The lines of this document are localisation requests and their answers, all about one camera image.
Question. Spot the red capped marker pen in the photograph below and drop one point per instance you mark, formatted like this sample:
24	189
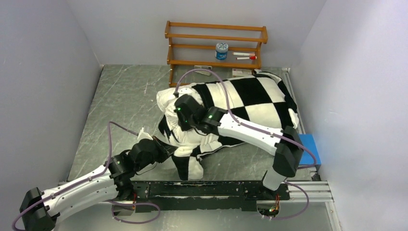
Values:
247	58

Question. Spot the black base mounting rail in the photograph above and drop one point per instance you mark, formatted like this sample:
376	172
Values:
244	195

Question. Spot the blue white round jar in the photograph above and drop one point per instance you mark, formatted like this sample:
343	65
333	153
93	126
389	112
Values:
221	50

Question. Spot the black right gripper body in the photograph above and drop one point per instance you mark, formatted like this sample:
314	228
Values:
186	122

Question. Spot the wooden shelf rack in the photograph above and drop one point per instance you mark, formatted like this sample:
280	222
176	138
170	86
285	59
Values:
191	44

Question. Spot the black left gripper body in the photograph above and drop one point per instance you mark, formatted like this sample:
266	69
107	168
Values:
159	155

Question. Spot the blue foam block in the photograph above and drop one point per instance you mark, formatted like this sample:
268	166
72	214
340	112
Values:
309	142

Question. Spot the black white checkered pillowcase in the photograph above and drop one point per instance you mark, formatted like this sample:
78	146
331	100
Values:
261	98

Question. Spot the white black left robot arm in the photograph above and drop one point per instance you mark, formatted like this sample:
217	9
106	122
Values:
40	210

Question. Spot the white marker pen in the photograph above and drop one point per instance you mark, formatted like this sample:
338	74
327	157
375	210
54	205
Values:
243	54

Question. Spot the white pillow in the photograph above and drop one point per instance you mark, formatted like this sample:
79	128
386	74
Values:
169	127

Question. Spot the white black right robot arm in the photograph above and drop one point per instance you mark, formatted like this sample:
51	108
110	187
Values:
283	144

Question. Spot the small white red box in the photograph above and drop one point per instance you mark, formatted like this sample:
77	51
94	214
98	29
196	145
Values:
241	72

